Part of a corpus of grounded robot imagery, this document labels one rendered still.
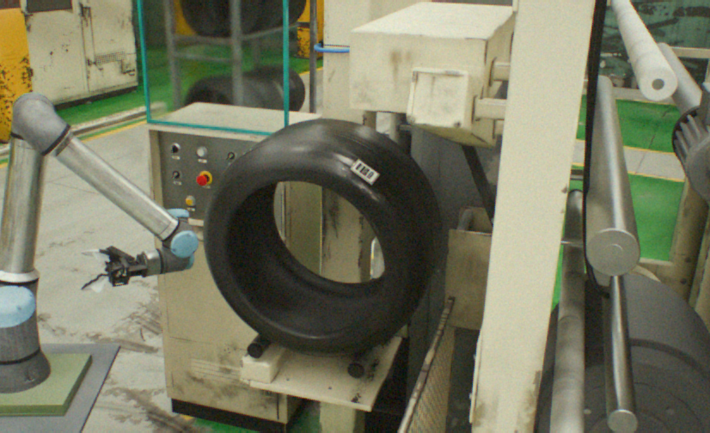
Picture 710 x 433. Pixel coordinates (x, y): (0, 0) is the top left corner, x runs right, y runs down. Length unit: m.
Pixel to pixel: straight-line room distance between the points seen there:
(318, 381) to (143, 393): 1.55
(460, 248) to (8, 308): 1.31
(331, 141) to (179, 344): 1.56
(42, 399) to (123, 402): 1.08
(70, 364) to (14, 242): 0.42
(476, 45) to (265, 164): 0.65
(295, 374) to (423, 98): 1.05
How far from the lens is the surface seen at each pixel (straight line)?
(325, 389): 1.99
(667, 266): 2.66
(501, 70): 1.38
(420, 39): 1.30
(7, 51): 7.35
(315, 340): 1.87
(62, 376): 2.46
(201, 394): 3.15
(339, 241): 2.15
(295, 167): 1.69
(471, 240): 1.98
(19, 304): 2.34
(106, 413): 3.36
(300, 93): 6.35
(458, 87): 1.21
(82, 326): 4.03
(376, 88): 1.33
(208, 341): 2.98
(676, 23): 10.60
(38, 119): 2.23
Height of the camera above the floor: 1.95
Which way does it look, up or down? 22 degrees down
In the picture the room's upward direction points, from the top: 1 degrees clockwise
